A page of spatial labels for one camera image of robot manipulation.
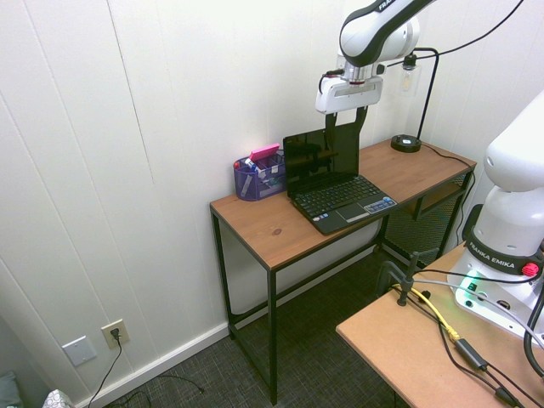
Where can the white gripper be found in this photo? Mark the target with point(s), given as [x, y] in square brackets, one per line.
[348, 94]

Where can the black netbook laptop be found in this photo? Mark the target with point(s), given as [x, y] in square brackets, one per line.
[323, 170]

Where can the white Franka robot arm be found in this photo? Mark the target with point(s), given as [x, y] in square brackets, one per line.
[510, 170]

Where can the black desk lamp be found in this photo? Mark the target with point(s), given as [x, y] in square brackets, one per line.
[406, 143]

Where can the pink sticky note pad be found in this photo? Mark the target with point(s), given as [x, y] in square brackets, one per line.
[264, 152]

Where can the green and white notepad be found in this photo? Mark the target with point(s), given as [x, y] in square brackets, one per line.
[272, 183]

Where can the white marker with blue cap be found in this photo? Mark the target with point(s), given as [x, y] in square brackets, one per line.
[247, 163]

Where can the purple mesh desk organizer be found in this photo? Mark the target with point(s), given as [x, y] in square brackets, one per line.
[248, 185]

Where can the black table clamp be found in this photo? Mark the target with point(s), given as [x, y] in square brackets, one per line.
[404, 285]

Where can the red knob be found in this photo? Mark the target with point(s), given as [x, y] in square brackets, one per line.
[531, 270]

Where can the black inline adapter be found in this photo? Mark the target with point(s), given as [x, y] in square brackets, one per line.
[471, 354]

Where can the patterned white box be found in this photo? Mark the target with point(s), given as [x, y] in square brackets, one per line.
[59, 399]

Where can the teal cushion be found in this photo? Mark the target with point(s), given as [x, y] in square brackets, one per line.
[9, 391]

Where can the wooden desk with black frame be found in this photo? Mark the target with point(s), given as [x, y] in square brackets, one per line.
[263, 225]

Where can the beige wall outlet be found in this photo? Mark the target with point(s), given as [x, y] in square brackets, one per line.
[115, 333]

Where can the white blank wall plate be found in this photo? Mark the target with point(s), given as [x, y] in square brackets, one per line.
[79, 351]

